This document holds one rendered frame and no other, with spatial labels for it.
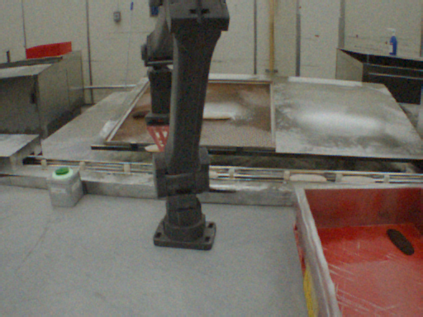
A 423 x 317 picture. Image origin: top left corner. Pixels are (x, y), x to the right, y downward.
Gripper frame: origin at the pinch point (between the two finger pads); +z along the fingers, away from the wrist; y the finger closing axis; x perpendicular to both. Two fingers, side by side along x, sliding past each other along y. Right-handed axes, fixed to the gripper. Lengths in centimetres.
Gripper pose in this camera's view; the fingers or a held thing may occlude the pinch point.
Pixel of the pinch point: (164, 145)
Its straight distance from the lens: 95.5
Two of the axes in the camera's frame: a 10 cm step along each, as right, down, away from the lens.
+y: 1.3, -3.8, 9.2
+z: 0.1, 9.2, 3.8
